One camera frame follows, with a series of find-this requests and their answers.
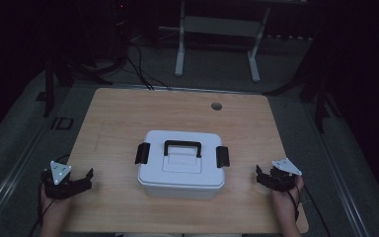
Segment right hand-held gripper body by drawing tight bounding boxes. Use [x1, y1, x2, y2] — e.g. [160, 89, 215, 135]
[256, 157, 303, 193]

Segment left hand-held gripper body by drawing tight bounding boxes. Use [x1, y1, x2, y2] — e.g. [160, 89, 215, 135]
[41, 160, 94, 200]

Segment white storage box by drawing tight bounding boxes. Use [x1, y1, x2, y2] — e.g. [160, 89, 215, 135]
[137, 177, 226, 200]

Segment person's left hand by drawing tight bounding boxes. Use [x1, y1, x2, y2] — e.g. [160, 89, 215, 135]
[39, 183, 74, 219]

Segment person's right hand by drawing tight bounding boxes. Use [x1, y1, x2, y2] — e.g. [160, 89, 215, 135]
[270, 175, 306, 215]

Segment black stand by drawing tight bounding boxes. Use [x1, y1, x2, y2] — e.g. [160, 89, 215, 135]
[35, 55, 114, 119]
[265, 65, 343, 134]

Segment person's light clothing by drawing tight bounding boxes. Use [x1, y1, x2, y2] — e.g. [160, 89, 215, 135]
[114, 232, 243, 237]

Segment dark equipment with red light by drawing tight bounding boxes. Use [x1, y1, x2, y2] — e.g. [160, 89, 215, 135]
[108, 0, 133, 68]

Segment white metal stand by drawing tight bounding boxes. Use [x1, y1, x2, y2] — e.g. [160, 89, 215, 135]
[174, 0, 271, 84]

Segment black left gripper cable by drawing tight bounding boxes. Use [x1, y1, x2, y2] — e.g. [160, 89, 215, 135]
[26, 153, 72, 237]

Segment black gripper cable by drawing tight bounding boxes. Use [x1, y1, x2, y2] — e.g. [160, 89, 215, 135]
[26, 153, 72, 237]
[285, 184, 332, 237]

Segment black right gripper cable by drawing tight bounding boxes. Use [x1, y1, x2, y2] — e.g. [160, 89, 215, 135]
[285, 184, 332, 237]

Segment metal floor rail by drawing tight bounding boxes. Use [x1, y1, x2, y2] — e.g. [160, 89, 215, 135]
[0, 115, 57, 231]
[318, 131, 372, 237]

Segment black floor frame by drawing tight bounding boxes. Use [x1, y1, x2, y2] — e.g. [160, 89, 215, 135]
[50, 116, 75, 131]

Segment black floor cables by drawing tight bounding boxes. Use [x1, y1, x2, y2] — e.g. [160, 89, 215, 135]
[124, 42, 173, 92]

